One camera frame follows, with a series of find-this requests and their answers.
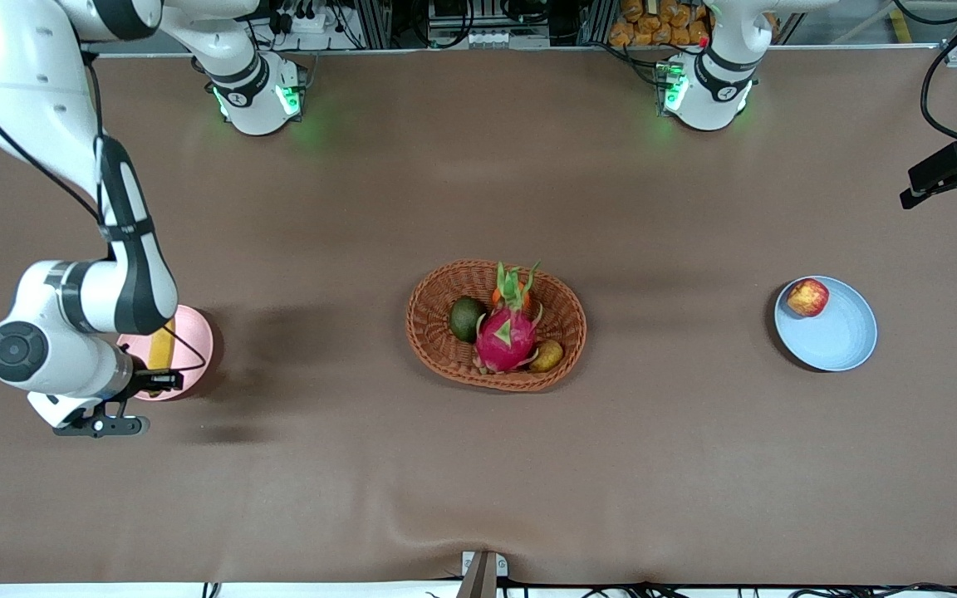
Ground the yellow banana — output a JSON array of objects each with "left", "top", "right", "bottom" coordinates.
[{"left": 149, "top": 318, "right": 178, "bottom": 372}]

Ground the red apple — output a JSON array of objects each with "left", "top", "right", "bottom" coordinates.
[{"left": 786, "top": 277, "right": 831, "bottom": 318}]

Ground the pink plate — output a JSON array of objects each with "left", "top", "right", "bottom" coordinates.
[{"left": 117, "top": 304, "right": 215, "bottom": 402}]

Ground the light blue plate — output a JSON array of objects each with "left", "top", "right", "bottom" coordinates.
[{"left": 774, "top": 276, "right": 879, "bottom": 373}]

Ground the brown wicker basket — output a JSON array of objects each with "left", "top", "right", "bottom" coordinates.
[{"left": 405, "top": 259, "right": 587, "bottom": 393}]

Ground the green avocado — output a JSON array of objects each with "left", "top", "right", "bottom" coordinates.
[{"left": 449, "top": 296, "right": 488, "bottom": 344}]

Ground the brown tablecloth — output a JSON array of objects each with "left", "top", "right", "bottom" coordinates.
[{"left": 0, "top": 46, "right": 957, "bottom": 586}]

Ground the pink dragon fruit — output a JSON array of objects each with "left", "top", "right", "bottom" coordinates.
[{"left": 473, "top": 262, "right": 544, "bottom": 375}]

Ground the bag of orange snacks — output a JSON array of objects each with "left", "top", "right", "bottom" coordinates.
[{"left": 609, "top": 0, "right": 712, "bottom": 48}]

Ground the white power strip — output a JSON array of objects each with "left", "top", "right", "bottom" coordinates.
[{"left": 275, "top": 7, "right": 342, "bottom": 34}]

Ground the white connector box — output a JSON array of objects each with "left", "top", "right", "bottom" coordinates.
[{"left": 466, "top": 30, "right": 550, "bottom": 49}]

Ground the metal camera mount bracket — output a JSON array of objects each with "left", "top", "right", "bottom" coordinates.
[{"left": 455, "top": 550, "right": 509, "bottom": 598}]

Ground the black frame post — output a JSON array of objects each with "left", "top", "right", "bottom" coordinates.
[{"left": 354, "top": 0, "right": 392, "bottom": 49}]

